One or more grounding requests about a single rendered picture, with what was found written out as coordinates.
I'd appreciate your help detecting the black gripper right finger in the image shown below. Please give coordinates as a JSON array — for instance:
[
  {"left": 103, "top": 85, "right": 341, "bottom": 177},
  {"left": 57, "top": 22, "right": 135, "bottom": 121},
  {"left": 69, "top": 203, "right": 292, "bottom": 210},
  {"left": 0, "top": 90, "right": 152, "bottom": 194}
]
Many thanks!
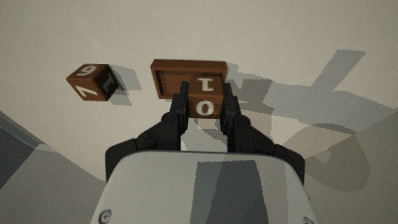
[{"left": 220, "top": 83, "right": 305, "bottom": 186}]

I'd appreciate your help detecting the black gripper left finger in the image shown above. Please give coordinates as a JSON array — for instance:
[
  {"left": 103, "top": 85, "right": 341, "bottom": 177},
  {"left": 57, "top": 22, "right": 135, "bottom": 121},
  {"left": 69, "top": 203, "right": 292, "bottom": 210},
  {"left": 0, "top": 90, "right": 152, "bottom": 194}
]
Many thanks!
[{"left": 105, "top": 81, "right": 189, "bottom": 184}]

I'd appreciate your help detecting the brown wooden cube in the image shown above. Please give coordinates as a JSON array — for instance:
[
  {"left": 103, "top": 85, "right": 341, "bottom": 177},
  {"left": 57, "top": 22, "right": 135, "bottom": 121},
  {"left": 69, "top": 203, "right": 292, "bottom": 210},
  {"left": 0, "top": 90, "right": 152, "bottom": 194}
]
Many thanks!
[
  {"left": 66, "top": 64, "right": 119, "bottom": 101},
  {"left": 188, "top": 76, "right": 224, "bottom": 119}
]

